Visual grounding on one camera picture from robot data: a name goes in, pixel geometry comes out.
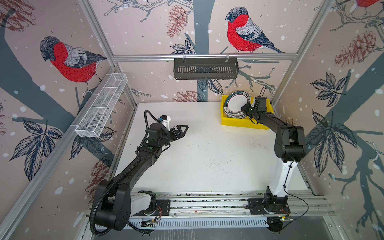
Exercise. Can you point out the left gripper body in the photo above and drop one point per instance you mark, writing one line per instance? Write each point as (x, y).
(173, 136)

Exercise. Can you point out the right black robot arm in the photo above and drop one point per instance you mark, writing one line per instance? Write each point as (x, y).
(288, 146)

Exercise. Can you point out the aluminium rail frame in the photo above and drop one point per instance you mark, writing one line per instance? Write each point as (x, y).
(241, 204)

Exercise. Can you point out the white plate black cloud outline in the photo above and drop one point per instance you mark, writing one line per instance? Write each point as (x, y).
(235, 112)

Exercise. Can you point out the black hanging wire basket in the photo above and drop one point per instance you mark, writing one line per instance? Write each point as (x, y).
(206, 69)

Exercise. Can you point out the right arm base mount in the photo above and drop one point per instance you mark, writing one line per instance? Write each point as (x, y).
(269, 204)

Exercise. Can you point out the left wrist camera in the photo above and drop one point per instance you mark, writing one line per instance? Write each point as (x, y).
(165, 120)

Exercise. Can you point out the white plate red green rim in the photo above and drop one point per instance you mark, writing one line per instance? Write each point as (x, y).
(238, 98)

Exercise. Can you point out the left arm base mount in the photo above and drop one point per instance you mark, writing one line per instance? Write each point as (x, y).
(160, 208)

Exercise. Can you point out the yellow plastic bin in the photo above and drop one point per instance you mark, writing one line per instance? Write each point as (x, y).
(233, 122)

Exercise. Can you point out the white wire mesh shelf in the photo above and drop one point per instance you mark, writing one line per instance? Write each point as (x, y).
(99, 112)

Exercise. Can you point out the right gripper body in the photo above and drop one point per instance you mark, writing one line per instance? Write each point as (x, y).
(250, 110)

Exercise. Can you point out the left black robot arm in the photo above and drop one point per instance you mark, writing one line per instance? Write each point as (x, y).
(113, 204)

